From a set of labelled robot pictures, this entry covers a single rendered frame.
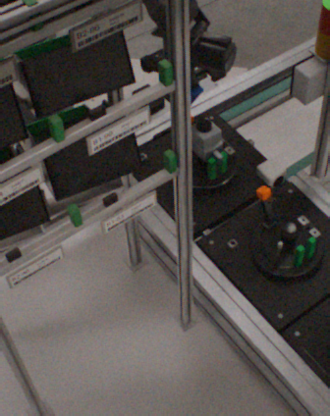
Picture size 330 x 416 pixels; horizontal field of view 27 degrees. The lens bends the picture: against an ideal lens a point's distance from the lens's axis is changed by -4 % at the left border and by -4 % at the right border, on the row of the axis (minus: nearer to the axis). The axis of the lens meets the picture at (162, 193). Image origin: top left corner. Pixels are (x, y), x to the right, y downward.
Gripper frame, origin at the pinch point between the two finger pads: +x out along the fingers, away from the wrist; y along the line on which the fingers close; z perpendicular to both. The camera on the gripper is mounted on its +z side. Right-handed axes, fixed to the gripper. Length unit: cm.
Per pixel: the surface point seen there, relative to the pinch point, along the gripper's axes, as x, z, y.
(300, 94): -9.2, -19.0, -13.0
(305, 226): 9.8, -32.2, -5.0
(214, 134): 1.3, -9.9, -0.5
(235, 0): 110, 138, -133
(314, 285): 12.6, -41.7, 0.9
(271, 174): 10.6, -18.1, -8.5
